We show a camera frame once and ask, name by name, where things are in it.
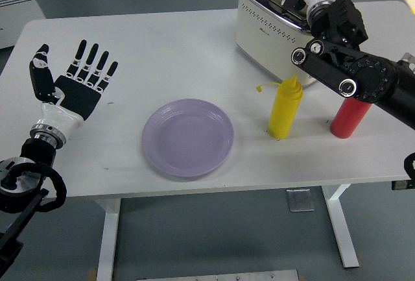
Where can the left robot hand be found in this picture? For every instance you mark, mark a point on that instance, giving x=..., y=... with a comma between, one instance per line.
x=74, y=99

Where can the cream and chrome toaster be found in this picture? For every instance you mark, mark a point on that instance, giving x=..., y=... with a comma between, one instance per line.
x=266, y=44

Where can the purple round plate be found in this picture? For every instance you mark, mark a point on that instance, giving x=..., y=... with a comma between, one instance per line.
x=188, y=138

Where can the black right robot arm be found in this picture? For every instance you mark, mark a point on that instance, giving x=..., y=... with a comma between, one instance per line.
x=373, y=76

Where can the small metal floor plate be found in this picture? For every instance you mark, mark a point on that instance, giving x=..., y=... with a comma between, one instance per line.
x=300, y=200

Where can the white slatted heater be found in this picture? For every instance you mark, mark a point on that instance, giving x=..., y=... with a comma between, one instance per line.
x=16, y=11

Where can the metal toast rack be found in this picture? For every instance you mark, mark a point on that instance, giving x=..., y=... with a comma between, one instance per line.
x=408, y=57

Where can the yellow squeeze bottle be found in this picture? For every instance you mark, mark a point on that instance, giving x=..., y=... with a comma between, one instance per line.
x=285, y=112

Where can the red squeeze bottle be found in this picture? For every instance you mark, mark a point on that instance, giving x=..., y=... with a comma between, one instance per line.
x=348, y=118

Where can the white table leg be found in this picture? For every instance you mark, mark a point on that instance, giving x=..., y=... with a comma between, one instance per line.
x=108, y=245
x=340, y=229

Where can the black table control box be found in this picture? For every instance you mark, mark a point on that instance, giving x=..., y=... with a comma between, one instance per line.
x=403, y=185

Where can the long metal base plate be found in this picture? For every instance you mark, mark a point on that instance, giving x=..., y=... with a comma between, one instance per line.
x=217, y=276

